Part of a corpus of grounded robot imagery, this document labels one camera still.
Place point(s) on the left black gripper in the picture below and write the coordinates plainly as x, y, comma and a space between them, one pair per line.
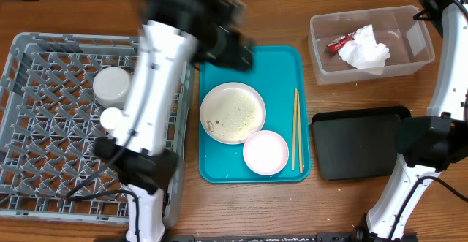
232, 61

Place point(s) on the red sauce packet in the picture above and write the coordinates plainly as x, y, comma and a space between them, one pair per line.
340, 42

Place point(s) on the grey round bowl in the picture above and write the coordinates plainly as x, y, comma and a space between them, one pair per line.
111, 87

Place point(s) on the white paper cup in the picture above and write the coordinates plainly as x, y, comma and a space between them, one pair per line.
111, 118

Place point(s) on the white napkin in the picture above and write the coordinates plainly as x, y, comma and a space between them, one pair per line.
364, 52

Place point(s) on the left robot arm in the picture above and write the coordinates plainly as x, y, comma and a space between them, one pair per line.
174, 33

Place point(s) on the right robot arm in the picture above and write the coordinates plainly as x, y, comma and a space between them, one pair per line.
426, 146

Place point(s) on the clear plastic waste bin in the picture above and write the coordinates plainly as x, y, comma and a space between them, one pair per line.
408, 40

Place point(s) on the teal plastic serving tray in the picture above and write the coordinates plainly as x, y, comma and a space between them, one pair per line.
277, 71

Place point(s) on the large white dirty plate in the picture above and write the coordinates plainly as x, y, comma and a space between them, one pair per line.
231, 112

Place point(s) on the right wooden chopstick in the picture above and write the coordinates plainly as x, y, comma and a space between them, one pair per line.
299, 131

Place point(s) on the small white round plate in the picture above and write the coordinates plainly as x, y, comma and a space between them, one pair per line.
266, 153

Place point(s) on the black plastic tray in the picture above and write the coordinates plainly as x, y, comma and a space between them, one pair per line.
355, 144

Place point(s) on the grey plastic dish rack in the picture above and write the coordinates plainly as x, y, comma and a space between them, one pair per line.
49, 122

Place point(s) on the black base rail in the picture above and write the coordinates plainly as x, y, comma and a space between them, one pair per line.
319, 237

